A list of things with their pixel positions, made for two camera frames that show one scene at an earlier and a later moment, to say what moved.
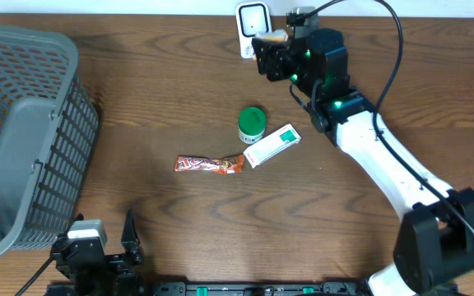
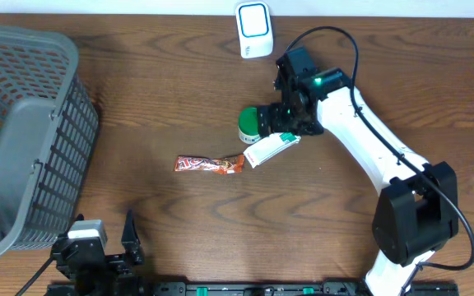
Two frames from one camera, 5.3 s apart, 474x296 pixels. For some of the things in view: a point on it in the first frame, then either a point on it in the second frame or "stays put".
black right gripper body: x=285 y=63 to x=287 y=117
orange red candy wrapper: x=223 y=165 stays put
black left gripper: x=132 y=256 stays put
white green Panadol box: x=271 y=145 stays put
